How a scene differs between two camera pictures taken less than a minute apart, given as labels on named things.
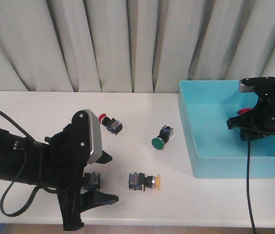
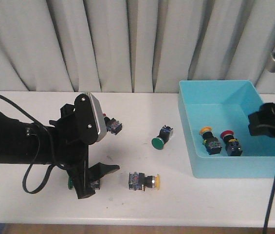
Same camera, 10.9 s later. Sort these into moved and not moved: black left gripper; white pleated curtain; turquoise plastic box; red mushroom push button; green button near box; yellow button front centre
Moved: red mushroom push button; black left gripper
Not moved: white pleated curtain; turquoise plastic box; green button near box; yellow button front centre
